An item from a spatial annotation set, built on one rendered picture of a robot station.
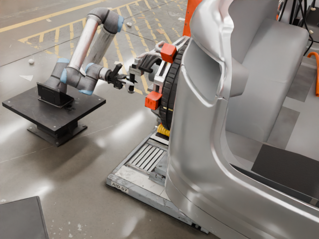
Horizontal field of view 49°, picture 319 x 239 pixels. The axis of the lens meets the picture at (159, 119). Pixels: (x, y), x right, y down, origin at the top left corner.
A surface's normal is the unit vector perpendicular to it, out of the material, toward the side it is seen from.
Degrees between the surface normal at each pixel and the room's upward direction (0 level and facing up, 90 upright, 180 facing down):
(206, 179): 96
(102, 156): 0
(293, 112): 22
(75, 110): 0
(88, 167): 0
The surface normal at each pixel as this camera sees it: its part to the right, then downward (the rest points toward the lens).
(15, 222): 0.11, -0.81
